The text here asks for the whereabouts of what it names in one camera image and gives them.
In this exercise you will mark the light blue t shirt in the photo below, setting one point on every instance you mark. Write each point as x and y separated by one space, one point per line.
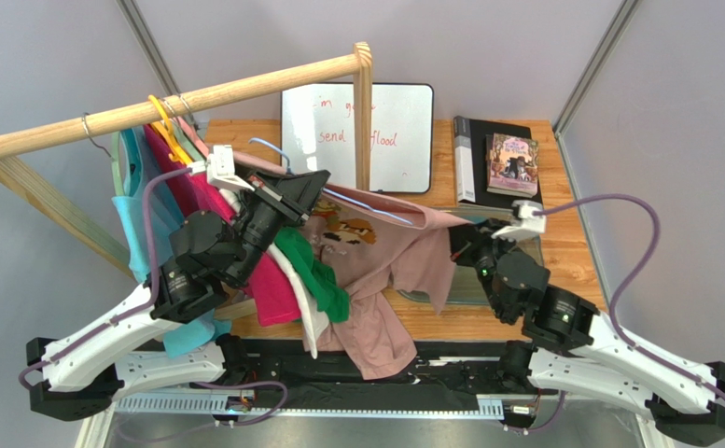
166 217

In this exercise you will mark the clear blue plastic tub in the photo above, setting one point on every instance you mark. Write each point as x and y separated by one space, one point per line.
465 288

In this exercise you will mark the illustrated paperback book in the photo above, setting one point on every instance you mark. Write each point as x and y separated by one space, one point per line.
512 164

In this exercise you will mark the yellow plastic hanger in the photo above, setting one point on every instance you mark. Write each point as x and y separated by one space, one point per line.
165 128

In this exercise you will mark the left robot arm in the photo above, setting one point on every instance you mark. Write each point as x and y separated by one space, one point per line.
85 373

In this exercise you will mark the pale green hanger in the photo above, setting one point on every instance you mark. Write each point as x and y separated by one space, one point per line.
181 135

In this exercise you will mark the light blue wire hanger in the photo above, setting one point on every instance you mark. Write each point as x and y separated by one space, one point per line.
330 192

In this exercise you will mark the white board with red writing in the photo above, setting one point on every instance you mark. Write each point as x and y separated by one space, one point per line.
318 133

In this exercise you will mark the black binder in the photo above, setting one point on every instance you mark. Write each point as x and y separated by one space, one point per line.
471 162

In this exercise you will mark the white t shirt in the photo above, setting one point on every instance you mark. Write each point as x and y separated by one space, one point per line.
303 304

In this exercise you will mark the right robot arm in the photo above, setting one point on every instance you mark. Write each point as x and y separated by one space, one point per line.
574 348

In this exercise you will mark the green t shirt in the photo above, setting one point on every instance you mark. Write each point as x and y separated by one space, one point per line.
319 279

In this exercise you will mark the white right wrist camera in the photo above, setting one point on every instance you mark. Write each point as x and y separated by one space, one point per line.
527 222

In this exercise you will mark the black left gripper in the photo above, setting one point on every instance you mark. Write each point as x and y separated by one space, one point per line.
290 196

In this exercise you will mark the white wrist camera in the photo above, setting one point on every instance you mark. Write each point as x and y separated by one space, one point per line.
527 222
220 171

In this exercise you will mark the wooden clothes rack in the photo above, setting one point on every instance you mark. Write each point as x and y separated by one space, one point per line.
34 189

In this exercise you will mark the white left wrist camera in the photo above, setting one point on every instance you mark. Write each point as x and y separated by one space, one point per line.
220 171

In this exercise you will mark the pink hanger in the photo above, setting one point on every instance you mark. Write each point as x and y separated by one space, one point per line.
193 129

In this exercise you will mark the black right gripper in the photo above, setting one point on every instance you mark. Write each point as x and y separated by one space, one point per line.
482 239

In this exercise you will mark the magenta t shirt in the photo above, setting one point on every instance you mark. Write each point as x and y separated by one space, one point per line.
192 193

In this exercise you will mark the dusty pink t shirt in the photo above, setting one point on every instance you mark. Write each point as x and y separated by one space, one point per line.
370 253

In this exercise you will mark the sage green hanger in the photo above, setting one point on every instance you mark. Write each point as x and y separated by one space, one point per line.
113 153

